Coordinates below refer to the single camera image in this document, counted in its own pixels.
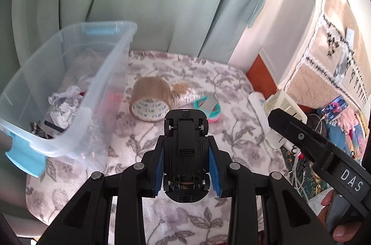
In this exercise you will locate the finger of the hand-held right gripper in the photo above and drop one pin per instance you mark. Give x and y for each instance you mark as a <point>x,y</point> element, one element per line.
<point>295,132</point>

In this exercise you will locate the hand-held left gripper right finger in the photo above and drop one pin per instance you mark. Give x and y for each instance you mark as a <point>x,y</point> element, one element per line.
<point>217,172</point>

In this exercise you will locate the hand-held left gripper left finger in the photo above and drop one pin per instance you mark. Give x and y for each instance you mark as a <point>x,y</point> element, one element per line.
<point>158,172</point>

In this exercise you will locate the beige hair claw clip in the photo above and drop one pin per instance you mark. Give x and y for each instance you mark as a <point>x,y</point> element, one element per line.
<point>285,106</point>

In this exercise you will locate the black toy car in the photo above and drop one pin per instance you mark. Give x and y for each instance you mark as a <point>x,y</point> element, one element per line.
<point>185,132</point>

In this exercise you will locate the brown packing tape roll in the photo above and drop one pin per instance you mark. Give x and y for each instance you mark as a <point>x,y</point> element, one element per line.
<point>150,88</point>

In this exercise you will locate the clear plastic storage container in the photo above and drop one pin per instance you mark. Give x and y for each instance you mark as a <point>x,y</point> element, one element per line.
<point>95,106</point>

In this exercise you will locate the red hair claw clip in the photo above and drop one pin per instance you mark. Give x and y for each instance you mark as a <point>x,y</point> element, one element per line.
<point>83,93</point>

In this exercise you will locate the white paper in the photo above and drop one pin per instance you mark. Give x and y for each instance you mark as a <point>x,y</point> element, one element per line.
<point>65,109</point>

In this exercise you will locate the person's right hand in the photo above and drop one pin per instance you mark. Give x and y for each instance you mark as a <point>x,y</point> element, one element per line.
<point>345,235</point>

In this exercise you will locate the dark round object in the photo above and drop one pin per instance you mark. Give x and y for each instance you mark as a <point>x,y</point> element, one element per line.
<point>314,120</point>

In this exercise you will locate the teal floral mat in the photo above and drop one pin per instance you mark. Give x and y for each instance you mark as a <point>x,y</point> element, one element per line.
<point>313,184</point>

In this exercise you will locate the grey floral blanket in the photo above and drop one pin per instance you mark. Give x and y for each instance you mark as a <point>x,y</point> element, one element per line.
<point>232,132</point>

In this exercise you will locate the blue printed packet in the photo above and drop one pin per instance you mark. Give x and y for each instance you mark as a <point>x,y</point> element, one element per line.
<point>333,109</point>

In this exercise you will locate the pink knitted cloth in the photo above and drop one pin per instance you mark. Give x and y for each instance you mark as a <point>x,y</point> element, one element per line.
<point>350,117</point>

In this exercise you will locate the black hair pin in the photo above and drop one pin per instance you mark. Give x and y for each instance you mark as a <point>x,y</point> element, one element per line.
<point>53,126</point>

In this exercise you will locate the white quilted bed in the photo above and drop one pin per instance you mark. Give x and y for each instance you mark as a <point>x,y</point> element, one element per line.
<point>333,16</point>

